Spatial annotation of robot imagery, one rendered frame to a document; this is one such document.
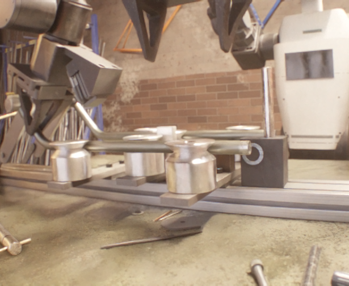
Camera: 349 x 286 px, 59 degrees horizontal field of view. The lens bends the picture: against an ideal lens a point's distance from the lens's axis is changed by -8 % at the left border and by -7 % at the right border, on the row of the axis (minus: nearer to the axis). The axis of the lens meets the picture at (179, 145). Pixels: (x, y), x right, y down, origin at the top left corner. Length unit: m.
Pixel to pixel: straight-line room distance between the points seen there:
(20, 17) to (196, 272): 0.32
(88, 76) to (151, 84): 3.24
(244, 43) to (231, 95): 2.15
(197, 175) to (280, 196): 0.10
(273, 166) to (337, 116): 0.61
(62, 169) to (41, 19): 0.18
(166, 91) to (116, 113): 0.73
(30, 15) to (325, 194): 0.38
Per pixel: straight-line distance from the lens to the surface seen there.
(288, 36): 1.09
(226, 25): 0.31
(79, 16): 0.45
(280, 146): 0.37
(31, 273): 0.29
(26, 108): 0.51
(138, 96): 3.73
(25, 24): 0.41
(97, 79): 0.40
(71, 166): 0.41
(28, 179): 0.62
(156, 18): 0.38
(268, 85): 0.38
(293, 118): 0.99
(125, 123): 3.85
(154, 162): 0.40
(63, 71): 0.46
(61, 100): 0.49
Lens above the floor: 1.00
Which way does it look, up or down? 7 degrees down
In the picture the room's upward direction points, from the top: 3 degrees counter-clockwise
